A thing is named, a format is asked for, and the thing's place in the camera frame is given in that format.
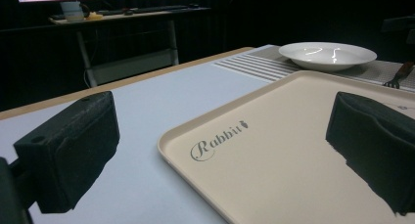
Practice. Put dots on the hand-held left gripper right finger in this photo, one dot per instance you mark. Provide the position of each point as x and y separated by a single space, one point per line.
375 136

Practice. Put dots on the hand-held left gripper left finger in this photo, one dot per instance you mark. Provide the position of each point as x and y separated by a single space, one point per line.
68 152

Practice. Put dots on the dark fork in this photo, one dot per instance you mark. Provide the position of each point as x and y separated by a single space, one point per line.
399 75

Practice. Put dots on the white shallow bowl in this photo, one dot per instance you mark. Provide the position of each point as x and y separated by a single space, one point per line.
326 56

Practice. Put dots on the beige plastic tray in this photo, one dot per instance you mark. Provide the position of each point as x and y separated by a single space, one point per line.
277 158

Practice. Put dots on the desk with metal legs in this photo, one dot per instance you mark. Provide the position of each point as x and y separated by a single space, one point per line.
130 38

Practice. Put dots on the striped grey placemat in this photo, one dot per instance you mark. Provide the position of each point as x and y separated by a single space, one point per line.
261 66

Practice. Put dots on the small yellow object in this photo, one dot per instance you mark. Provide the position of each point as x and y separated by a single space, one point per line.
94 16

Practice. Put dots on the white cup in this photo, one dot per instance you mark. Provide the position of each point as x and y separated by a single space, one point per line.
72 11

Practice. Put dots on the black computer mouse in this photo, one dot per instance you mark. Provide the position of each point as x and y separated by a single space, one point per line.
128 12

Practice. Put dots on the black keyboard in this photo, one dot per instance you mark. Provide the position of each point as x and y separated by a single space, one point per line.
143 10

